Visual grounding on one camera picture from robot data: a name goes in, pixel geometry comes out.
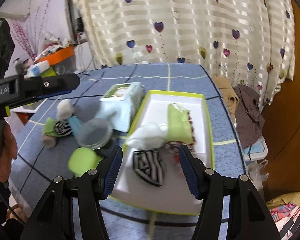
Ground brown clothes pile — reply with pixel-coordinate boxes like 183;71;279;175
212;77;265;150

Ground blue checked bedspread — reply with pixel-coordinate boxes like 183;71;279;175
10;63;246;239

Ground purple decorative branches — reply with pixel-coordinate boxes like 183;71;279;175
11;0;50;60

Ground white cotton glove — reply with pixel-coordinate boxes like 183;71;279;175
126;122;168;151

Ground wet wipes pack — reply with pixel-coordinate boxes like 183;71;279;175
95;82;145;133

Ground green cloth piece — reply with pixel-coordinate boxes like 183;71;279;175
43;118;62;137

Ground clear round plastic container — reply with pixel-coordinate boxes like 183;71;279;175
76;118;113;150

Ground person's left hand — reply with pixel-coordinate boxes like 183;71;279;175
0;123;18;183

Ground white fluffy towel roll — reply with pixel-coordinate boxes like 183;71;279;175
57;99;75;121

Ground white tray with green rim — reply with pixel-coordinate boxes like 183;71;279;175
110;90;215;215

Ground black white striped sock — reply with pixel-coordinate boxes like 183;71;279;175
133;149;166;187

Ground wooden wardrobe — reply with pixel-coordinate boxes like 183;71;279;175
262;2;300;200

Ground orange storage bin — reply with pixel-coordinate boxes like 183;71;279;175
37;46;74;66

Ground green cloth roll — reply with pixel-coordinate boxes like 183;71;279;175
166;103;196;151

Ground heart patterned curtain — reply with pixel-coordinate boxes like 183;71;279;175
71;0;295;105

